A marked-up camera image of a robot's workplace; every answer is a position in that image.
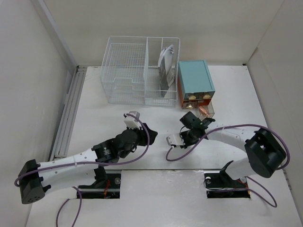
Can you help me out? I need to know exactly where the teal orange drawer box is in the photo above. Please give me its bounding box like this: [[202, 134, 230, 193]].
[[178, 60, 215, 120]]

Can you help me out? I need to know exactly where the grey setup guide booklet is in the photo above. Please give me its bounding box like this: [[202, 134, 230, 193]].
[[158, 53, 174, 98]]

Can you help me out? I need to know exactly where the orange translucent capsule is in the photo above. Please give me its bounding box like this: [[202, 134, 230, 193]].
[[199, 106, 210, 117]]

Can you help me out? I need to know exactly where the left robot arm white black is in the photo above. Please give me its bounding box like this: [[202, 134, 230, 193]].
[[15, 123, 158, 204]]

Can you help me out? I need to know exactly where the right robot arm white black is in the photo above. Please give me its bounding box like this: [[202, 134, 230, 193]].
[[180, 112, 288, 187]]

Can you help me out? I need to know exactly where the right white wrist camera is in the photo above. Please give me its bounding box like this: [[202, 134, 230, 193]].
[[166, 133, 185, 147]]

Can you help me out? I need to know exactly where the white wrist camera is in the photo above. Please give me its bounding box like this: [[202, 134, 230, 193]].
[[166, 133, 185, 147], [124, 111, 142, 130]]

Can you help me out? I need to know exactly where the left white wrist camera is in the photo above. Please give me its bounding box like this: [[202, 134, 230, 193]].
[[124, 111, 142, 130]]

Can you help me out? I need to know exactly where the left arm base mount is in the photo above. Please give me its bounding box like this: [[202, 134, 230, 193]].
[[78, 167, 122, 199]]

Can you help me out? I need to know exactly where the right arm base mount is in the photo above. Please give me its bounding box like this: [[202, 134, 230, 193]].
[[203, 161, 250, 199]]

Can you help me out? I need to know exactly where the white wire desk organizer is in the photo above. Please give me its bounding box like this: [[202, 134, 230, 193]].
[[100, 36, 180, 107]]

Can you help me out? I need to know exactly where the aluminium rail frame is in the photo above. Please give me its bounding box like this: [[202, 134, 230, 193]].
[[47, 66, 87, 161]]

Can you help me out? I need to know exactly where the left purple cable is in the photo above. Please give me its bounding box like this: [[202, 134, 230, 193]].
[[14, 113, 151, 227]]

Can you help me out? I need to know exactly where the purple cable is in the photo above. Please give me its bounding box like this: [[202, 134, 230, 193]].
[[165, 123, 291, 208], [14, 113, 151, 227]]

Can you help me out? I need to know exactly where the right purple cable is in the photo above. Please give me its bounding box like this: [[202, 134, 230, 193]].
[[165, 123, 291, 208]]

